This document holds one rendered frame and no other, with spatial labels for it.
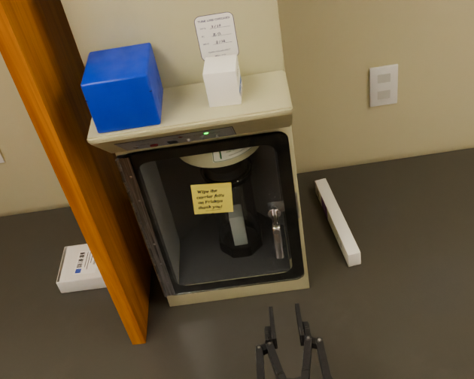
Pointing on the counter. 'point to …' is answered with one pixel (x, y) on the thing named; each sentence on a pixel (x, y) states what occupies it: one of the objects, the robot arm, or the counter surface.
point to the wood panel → (75, 147)
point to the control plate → (177, 138)
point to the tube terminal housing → (189, 69)
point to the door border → (146, 224)
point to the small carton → (223, 80)
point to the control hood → (189, 116)
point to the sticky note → (212, 198)
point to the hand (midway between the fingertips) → (286, 324)
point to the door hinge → (138, 222)
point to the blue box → (123, 88)
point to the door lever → (277, 232)
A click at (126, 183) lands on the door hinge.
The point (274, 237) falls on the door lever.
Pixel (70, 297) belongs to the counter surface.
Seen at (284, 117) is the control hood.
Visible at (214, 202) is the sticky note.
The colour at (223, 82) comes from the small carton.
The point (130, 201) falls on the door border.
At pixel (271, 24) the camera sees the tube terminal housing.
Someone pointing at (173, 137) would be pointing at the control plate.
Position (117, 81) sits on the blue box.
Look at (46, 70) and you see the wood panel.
